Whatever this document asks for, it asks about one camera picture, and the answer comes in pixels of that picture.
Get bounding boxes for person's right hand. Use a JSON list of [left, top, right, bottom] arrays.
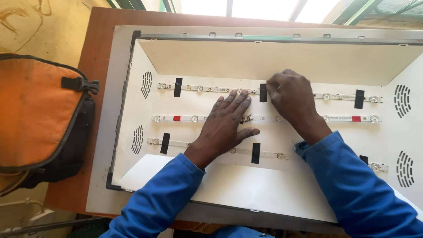
[[266, 69, 333, 146]]

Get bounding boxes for person's left hand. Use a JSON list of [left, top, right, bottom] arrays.
[[183, 89, 260, 171]]

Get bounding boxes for white led strip black tapes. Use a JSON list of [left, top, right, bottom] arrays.
[[158, 82, 383, 104], [147, 138, 389, 172]]

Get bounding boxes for white led strip red tapes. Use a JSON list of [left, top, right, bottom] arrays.
[[152, 114, 381, 123]]

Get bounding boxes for white reflector sheet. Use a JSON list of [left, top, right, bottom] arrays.
[[112, 39, 423, 224]]

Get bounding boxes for person's blue jacket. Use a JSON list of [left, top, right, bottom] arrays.
[[211, 226, 275, 238]]

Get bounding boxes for orange and black bag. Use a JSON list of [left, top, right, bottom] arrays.
[[0, 53, 100, 197]]

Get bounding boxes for grey metal bar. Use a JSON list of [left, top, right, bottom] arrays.
[[0, 216, 110, 237]]

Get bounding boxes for green window frame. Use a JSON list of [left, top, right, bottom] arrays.
[[106, 0, 423, 26]]

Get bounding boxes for grey television panel frame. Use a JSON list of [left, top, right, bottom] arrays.
[[85, 25, 423, 235]]

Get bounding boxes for white power strip with cable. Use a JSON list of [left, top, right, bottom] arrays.
[[0, 198, 56, 232]]

